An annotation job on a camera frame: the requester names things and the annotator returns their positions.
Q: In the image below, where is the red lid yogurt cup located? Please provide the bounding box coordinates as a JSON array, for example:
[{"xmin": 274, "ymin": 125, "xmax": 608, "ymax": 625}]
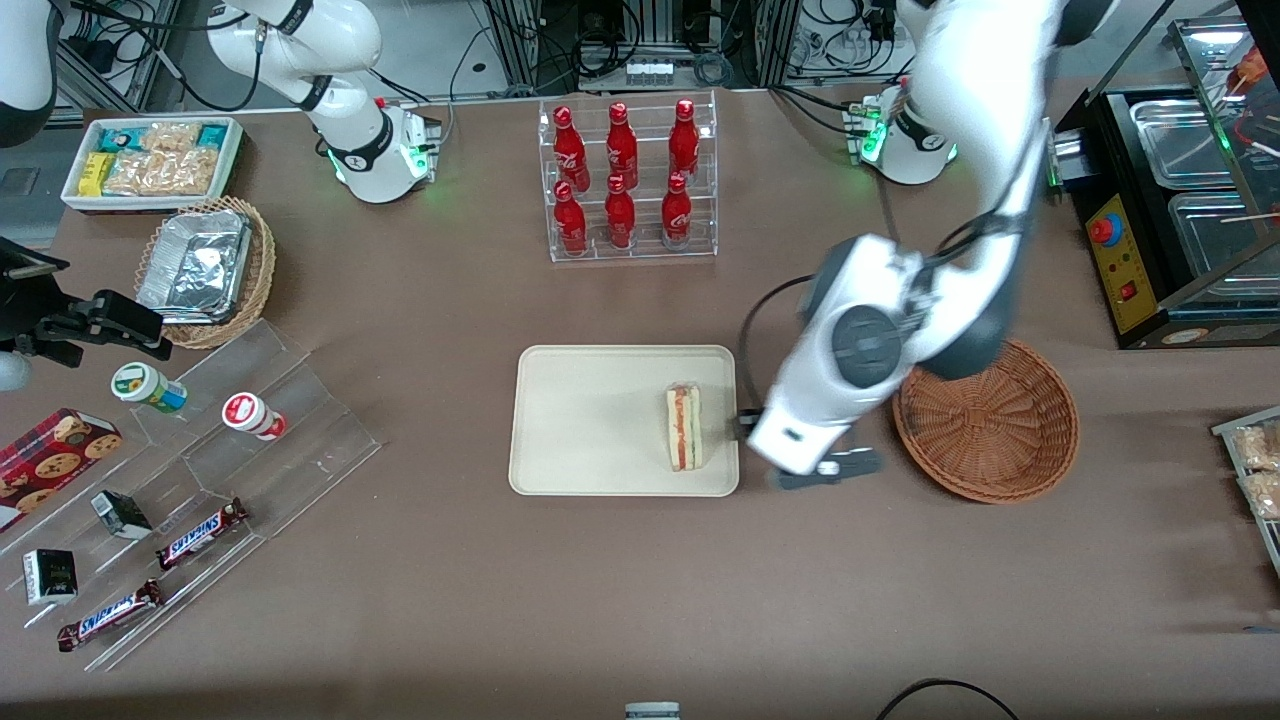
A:
[{"xmin": 221, "ymin": 392, "xmax": 288, "ymax": 442}]

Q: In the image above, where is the cream rectangular plastic tray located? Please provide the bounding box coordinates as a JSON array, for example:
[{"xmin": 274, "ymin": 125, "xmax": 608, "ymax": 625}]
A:
[{"xmin": 508, "ymin": 345, "xmax": 741, "ymax": 498}]

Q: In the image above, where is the green lid sunflower cup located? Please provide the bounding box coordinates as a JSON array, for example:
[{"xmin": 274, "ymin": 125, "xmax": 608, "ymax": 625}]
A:
[{"xmin": 110, "ymin": 362, "xmax": 189, "ymax": 415}]

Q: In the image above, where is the clear acrylic bottle rack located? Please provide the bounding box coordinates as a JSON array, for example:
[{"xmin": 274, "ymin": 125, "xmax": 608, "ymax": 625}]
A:
[{"xmin": 538, "ymin": 90, "xmax": 719, "ymax": 264}]

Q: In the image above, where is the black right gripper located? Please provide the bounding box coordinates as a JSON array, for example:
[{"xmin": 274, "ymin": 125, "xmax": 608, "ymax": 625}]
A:
[{"xmin": 0, "ymin": 236, "xmax": 173, "ymax": 368}]

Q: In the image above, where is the clear acrylic stepped display stand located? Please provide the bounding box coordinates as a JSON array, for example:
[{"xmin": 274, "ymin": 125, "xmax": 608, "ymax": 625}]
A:
[{"xmin": 0, "ymin": 318, "xmax": 384, "ymax": 673}]

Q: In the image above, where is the white plastic snack bin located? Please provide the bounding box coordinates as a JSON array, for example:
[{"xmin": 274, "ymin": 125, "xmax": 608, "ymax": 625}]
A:
[{"xmin": 60, "ymin": 116, "xmax": 245, "ymax": 215}]

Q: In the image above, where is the stainless steel pan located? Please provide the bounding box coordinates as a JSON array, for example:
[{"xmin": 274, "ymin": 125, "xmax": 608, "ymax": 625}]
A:
[
  {"xmin": 1168, "ymin": 190, "xmax": 1280, "ymax": 278},
  {"xmin": 1128, "ymin": 98, "xmax": 1246, "ymax": 191}
]

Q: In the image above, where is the black food warmer appliance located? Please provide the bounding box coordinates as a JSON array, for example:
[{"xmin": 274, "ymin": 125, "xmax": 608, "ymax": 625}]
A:
[{"xmin": 1052, "ymin": 15, "xmax": 1280, "ymax": 351}]

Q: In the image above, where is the round brown wicker basket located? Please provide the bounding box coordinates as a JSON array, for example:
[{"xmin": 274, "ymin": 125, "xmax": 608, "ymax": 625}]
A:
[{"xmin": 893, "ymin": 338, "xmax": 1081, "ymax": 504}]

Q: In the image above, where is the silver aluminium foil tray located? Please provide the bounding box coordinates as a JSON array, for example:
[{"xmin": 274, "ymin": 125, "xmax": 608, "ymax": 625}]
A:
[{"xmin": 136, "ymin": 209, "xmax": 253, "ymax": 325}]

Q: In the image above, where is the red tartan cookie box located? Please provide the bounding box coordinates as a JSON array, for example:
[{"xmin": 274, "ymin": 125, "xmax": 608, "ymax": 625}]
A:
[{"xmin": 0, "ymin": 407, "xmax": 124, "ymax": 533}]

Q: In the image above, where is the red cola bottle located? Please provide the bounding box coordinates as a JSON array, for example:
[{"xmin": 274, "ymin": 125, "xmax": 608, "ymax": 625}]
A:
[
  {"xmin": 604, "ymin": 175, "xmax": 637, "ymax": 250},
  {"xmin": 553, "ymin": 106, "xmax": 591, "ymax": 193},
  {"xmin": 553, "ymin": 181, "xmax": 588, "ymax": 257},
  {"xmin": 669, "ymin": 98, "xmax": 701, "ymax": 183},
  {"xmin": 661, "ymin": 173, "xmax": 693, "ymax": 250},
  {"xmin": 606, "ymin": 102, "xmax": 639, "ymax": 189}
]

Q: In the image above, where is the grey snack tray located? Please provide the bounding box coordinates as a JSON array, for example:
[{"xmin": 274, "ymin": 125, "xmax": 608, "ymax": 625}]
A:
[{"xmin": 1210, "ymin": 405, "xmax": 1280, "ymax": 579}]

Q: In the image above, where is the black cable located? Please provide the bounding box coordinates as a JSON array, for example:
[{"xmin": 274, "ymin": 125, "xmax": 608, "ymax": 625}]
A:
[
  {"xmin": 876, "ymin": 678, "xmax": 1021, "ymax": 720},
  {"xmin": 738, "ymin": 275, "xmax": 816, "ymax": 421}
]

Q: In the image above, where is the white bread toy sandwich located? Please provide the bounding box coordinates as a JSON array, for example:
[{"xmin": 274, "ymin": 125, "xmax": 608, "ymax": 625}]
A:
[{"xmin": 666, "ymin": 383, "xmax": 705, "ymax": 472}]

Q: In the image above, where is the dark green drink carton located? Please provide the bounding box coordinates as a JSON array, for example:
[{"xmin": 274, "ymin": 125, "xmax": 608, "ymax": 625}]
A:
[
  {"xmin": 22, "ymin": 548, "xmax": 79, "ymax": 607},
  {"xmin": 90, "ymin": 490, "xmax": 154, "ymax": 541}
]

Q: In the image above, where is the brown Snickers chocolate bar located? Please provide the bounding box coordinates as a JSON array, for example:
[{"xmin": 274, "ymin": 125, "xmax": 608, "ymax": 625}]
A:
[
  {"xmin": 155, "ymin": 497, "xmax": 249, "ymax": 571},
  {"xmin": 56, "ymin": 578, "xmax": 164, "ymax": 653}
]

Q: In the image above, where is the oval wicker basket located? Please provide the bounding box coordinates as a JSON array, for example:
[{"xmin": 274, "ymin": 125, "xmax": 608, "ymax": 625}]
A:
[{"xmin": 134, "ymin": 196, "xmax": 277, "ymax": 350}]

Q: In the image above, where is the clear bag of crackers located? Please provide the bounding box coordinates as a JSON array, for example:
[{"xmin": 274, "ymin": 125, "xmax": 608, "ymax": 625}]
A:
[
  {"xmin": 1237, "ymin": 470, "xmax": 1280, "ymax": 521},
  {"xmin": 1232, "ymin": 424, "xmax": 1280, "ymax": 471},
  {"xmin": 140, "ymin": 122, "xmax": 204, "ymax": 153},
  {"xmin": 103, "ymin": 148, "xmax": 223, "ymax": 198}
]

